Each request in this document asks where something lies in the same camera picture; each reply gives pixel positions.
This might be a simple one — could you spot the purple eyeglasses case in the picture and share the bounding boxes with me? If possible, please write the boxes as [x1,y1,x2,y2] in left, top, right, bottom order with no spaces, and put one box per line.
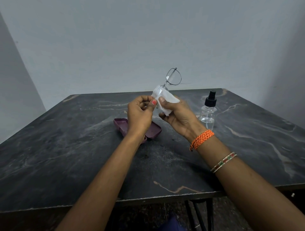
[113,118,163,145]

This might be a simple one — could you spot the black metal table frame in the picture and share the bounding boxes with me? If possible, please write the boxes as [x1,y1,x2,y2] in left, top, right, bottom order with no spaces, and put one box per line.
[184,197,214,231]

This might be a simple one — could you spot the person's right hand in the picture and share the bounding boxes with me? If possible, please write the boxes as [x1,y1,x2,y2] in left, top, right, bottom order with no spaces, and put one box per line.
[158,96,208,143]

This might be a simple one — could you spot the beaded colourful bangle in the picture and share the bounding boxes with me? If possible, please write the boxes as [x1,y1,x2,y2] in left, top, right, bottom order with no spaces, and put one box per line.
[210,152,238,174]

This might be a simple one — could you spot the white cleaning cloth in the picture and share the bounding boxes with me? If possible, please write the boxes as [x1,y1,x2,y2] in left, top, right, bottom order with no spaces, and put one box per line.
[152,85,180,117]

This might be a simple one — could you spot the person's left forearm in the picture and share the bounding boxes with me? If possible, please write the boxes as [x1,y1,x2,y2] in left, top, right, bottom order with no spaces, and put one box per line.
[55,133,147,231]

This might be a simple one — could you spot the metal frame eyeglasses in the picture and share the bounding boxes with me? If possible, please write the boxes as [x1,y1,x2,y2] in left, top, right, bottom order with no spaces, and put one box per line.
[153,68,182,96]

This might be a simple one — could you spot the clear spray bottle black cap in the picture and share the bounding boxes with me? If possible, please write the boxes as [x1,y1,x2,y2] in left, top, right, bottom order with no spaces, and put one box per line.
[199,90,217,124]

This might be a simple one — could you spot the person's left hand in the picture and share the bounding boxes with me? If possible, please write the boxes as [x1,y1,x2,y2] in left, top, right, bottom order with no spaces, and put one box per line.
[126,95,158,138]

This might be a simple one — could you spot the person's right forearm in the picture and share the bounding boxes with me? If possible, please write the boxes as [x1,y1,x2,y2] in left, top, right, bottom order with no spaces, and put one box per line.
[191,132,305,231]

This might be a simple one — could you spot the orange thread wristband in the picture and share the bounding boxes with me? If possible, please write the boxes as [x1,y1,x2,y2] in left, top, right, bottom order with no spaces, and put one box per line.
[189,129,215,152]

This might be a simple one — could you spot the person's blue clothing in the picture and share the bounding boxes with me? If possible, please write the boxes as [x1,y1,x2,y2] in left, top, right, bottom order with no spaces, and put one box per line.
[157,214,189,231]

